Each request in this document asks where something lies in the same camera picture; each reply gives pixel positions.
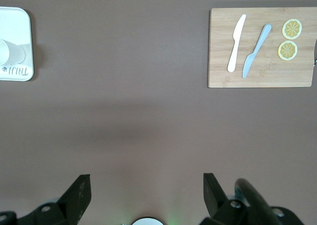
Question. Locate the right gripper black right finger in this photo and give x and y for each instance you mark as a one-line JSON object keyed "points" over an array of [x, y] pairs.
{"points": [[215, 207]]}

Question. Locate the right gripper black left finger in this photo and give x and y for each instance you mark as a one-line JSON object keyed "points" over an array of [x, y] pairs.
{"points": [[74, 205]]}

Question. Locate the white plastic cup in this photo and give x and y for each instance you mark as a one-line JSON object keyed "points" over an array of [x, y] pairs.
{"points": [[16, 54]]}

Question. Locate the beige bear print tray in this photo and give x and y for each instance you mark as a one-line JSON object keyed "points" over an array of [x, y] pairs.
{"points": [[15, 21]]}

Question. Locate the brown table cover mat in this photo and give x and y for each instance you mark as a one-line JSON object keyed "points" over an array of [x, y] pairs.
{"points": [[148, 111]]}

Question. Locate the bamboo cutting board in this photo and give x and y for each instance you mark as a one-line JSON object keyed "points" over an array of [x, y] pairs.
{"points": [[220, 73]]}

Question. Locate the grey plastic knife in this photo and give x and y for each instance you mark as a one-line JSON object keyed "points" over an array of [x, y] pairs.
{"points": [[250, 61]]}

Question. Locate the white plastic knife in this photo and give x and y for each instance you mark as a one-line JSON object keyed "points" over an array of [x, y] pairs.
{"points": [[236, 36]]}

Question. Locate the yellow lemon slice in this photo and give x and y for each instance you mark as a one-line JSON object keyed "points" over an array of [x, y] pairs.
{"points": [[287, 50], [292, 28]]}

